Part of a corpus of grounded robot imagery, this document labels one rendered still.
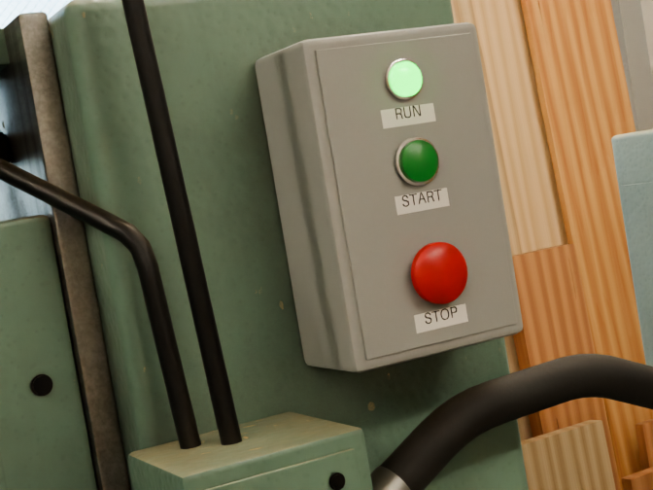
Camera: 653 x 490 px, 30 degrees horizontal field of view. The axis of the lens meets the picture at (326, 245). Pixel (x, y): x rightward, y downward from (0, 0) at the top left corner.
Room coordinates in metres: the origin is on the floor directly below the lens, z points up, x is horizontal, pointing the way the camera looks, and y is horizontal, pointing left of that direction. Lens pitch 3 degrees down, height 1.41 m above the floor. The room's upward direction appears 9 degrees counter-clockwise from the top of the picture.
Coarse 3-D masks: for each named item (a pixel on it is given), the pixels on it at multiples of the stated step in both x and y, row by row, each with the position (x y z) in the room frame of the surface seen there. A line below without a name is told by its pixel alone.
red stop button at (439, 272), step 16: (416, 256) 0.58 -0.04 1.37; (432, 256) 0.58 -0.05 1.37; (448, 256) 0.59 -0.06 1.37; (416, 272) 0.58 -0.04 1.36; (432, 272) 0.58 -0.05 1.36; (448, 272) 0.58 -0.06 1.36; (464, 272) 0.59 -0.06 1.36; (416, 288) 0.58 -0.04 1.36; (432, 288) 0.58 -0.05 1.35; (448, 288) 0.58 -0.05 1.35
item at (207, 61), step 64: (192, 0) 0.62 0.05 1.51; (256, 0) 0.63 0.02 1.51; (320, 0) 0.65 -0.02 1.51; (384, 0) 0.66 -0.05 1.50; (448, 0) 0.68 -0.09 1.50; (64, 64) 0.61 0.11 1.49; (128, 64) 0.60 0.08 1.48; (192, 64) 0.61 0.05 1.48; (128, 128) 0.59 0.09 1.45; (192, 128) 0.61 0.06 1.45; (256, 128) 0.62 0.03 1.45; (128, 192) 0.59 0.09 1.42; (192, 192) 0.61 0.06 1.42; (256, 192) 0.62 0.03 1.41; (128, 256) 0.59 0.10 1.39; (256, 256) 0.62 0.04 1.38; (128, 320) 0.59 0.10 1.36; (192, 320) 0.60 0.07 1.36; (256, 320) 0.62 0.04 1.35; (128, 384) 0.59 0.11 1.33; (192, 384) 0.60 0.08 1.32; (256, 384) 0.61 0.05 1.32; (320, 384) 0.63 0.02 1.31; (384, 384) 0.65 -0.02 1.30; (448, 384) 0.66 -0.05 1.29; (128, 448) 0.61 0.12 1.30; (384, 448) 0.64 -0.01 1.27; (512, 448) 0.68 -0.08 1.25
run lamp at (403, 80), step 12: (396, 60) 0.59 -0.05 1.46; (408, 60) 0.59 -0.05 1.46; (396, 72) 0.59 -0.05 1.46; (408, 72) 0.59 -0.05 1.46; (420, 72) 0.59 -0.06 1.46; (396, 84) 0.59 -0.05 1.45; (408, 84) 0.59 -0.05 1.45; (420, 84) 0.59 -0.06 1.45; (396, 96) 0.59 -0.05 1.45; (408, 96) 0.59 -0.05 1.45
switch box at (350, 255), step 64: (256, 64) 0.62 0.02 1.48; (320, 64) 0.57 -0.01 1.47; (384, 64) 0.59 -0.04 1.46; (448, 64) 0.61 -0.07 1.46; (320, 128) 0.57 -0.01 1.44; (384, 128) 0.59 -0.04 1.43; (448, 128) 0.60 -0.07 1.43; (320, 192) 0.58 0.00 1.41; (384, 192) 0.58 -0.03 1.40; (448, 192) 0.60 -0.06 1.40; (320, 256) 0.59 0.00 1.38; (384, 256) 0.58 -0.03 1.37; (320, 320) 0.60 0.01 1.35; (384, 320) 0.58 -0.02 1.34; (512, 320) 0.61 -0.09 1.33
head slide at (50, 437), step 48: (0, 240) 0.60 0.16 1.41; (48, 240) 0.61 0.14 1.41; (0, 288) 0.60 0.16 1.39; (48, 288) 0.61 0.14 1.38; (0, 336) 0.60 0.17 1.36; (48, 336) 0.61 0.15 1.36; (0, 384) 0.60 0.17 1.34; (48, 384) 0.61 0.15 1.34; (0, 432) 0.60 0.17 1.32; (48, 432) 0.61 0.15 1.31; (0, 480) 0.59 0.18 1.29; (48, 480) 0.60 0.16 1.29
